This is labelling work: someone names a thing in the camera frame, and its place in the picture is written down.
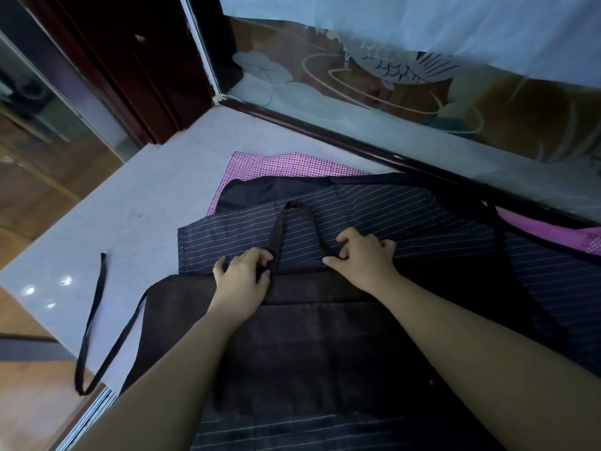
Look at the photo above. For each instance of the person's right hand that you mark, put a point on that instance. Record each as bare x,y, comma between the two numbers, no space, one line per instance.
368,267

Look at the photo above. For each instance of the person's left hand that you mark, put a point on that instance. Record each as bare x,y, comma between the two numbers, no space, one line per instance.
242,288

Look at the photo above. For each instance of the person's left thumb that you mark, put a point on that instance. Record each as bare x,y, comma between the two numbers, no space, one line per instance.
264,280

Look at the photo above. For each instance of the person's right thumb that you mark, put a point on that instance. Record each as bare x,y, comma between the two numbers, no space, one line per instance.
335,264

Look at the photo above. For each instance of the person's left little finger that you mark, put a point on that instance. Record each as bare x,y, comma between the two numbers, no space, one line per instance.
219,270

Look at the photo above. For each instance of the dark brown apron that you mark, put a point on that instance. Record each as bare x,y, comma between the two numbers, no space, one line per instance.
300,352

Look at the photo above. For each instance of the person's right forearm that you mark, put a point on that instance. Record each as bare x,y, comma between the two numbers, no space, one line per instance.
488,371

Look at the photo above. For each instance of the person's left forearm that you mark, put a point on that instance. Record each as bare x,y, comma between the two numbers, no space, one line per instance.
164,394

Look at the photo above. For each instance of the navy pinstriped apron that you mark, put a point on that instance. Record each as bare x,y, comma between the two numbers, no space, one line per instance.
413,220

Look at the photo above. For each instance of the black cloth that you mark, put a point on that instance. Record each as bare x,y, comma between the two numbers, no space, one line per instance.
263,191

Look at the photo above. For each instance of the pink checked cloth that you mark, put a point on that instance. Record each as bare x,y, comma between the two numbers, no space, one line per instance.
281,165

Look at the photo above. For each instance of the etched fish glass panel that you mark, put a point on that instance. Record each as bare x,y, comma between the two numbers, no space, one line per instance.
422,98

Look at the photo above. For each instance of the metal door track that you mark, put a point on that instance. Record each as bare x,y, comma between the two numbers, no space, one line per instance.
87,420

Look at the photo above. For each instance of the magenta cloth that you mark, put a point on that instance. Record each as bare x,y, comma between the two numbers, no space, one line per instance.
554,232

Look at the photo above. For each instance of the white sheer curtain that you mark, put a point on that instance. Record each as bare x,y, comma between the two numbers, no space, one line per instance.
446,23

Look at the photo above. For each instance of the dark wooden door post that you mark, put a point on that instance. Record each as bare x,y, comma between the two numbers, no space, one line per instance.
141,60

